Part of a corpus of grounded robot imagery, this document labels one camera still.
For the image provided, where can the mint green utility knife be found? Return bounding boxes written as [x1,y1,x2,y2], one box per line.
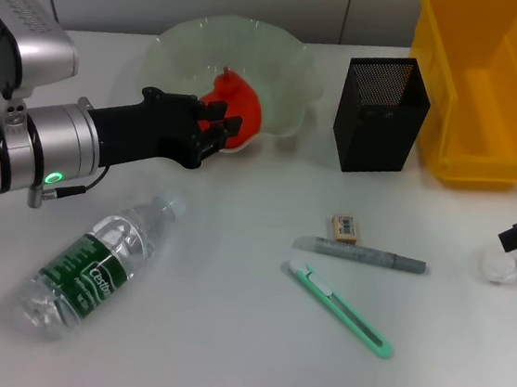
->
[274,257,404,362]

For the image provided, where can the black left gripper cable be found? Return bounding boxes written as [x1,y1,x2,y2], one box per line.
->
[26,156,112,217]

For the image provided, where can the white paper ball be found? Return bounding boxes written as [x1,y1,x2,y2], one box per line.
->
[478,244,517,288]

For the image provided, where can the clear water bottle green label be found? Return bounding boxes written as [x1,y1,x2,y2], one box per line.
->
[7,179,187,356]

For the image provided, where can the grey marker pen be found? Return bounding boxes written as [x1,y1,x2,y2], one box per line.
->
[291,233,430,277]

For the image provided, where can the beige eraser with barcode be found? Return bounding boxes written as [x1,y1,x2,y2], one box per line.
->
[329,213,362,247]

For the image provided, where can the translucent green wavy fruit plate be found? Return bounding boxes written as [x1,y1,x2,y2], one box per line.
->
[132,5,330,164]

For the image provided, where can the yellow plastic storage bin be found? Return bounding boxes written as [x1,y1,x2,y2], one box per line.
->
[394,0,517,195]

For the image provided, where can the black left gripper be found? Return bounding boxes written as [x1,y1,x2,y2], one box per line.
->
[82,79,246,183]

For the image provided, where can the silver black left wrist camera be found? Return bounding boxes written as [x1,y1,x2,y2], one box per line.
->
[0,0,86,107]

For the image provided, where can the black mesh pen holder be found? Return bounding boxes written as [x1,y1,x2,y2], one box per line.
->
[328,49,437,182]

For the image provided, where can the red-orange fruit with stem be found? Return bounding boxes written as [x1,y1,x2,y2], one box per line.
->
[192,63,269,153]

